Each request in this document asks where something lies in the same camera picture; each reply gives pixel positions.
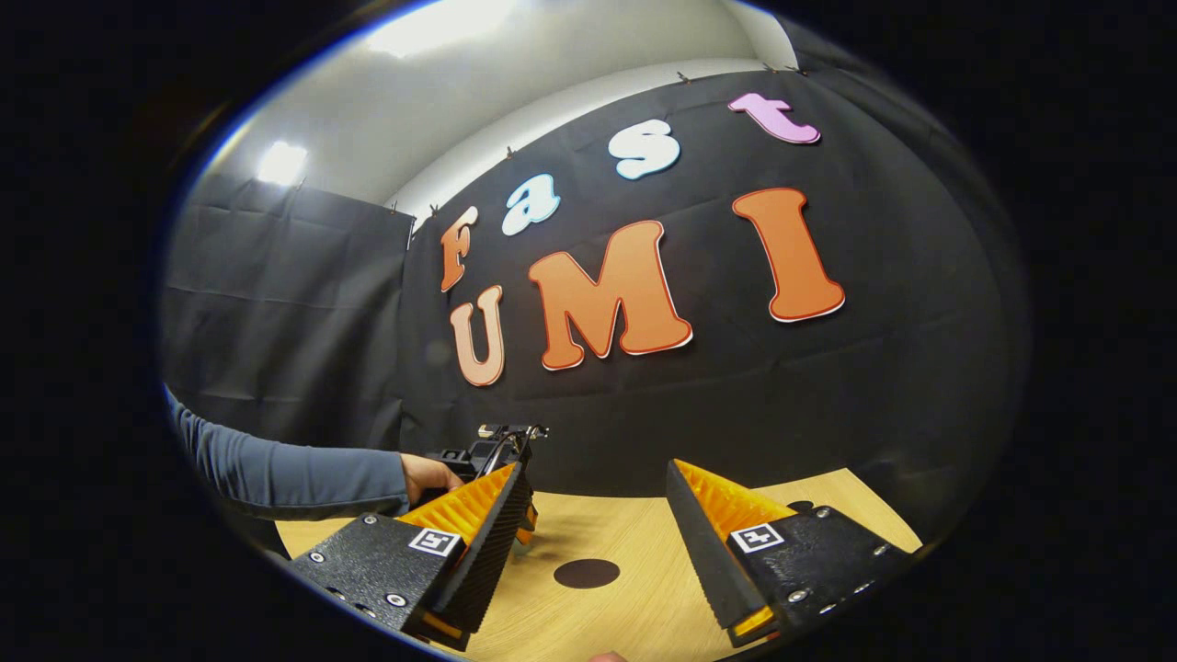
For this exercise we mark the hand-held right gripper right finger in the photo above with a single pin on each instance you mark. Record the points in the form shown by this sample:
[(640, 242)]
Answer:
[(703, 552)]

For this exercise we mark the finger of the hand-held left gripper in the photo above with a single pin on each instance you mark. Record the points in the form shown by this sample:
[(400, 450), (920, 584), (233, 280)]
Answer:
[(527, 517)]

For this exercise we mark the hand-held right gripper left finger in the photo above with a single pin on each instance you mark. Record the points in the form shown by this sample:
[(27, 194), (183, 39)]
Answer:
[(492, 552)]

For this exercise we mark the dark brown round coaster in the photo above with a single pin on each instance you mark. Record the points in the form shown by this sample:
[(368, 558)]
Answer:
[(586, 573)]

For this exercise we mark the wooden desktop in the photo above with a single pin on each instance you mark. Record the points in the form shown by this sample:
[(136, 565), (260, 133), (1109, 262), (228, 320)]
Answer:
[(634, 533)]

